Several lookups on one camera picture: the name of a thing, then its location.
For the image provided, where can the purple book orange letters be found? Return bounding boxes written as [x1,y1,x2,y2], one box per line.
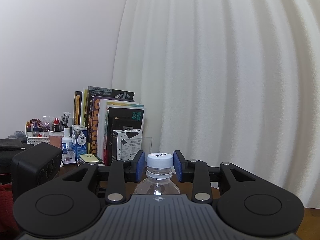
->
[89,96,135,160]

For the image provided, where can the white dropper bottle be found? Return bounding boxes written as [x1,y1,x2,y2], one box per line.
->
[61,127,72,153]

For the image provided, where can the white bottle cap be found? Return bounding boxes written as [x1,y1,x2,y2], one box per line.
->
[146,153,174,169]

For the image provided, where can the metal tin with sticky notes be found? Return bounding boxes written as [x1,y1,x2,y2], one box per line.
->
[78,154,105,166]

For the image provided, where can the small clear box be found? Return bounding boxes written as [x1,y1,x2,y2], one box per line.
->
[62,149,76,165]

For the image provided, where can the pink paper cup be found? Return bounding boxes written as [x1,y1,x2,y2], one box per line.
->
[48,131,64,148]

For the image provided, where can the white plastic basket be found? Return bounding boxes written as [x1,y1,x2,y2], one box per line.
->
[25,129,50,145]

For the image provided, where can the blue white carton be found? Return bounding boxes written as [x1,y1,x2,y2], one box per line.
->
[72,125,87,158]

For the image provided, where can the white curtain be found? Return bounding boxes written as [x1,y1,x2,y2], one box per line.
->
[112,0,319,208]

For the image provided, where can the black zip case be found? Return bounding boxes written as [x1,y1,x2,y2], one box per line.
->
[0,146,16,174]

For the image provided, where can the red cloth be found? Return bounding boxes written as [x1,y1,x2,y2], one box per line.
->
[0,184,20,232]

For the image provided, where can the white product box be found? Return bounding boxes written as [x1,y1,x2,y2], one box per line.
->
[112,129,143,161]

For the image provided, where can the black book teal characters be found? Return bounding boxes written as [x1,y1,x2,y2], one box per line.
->
[103,103,145,166]

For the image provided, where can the black yellow book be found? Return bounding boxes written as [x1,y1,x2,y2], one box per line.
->
[73,91,82,125]

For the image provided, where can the clear plastic water bottle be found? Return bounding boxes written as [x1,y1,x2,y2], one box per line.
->
[133,167,180,196]

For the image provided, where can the clear acrylic bookend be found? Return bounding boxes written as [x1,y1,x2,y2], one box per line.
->
[141,137,152,158]

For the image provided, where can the black wallet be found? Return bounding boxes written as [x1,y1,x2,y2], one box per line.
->
[0,138,25,152]

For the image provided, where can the tall black white book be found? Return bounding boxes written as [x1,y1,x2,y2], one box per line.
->
[84,86,135,126]

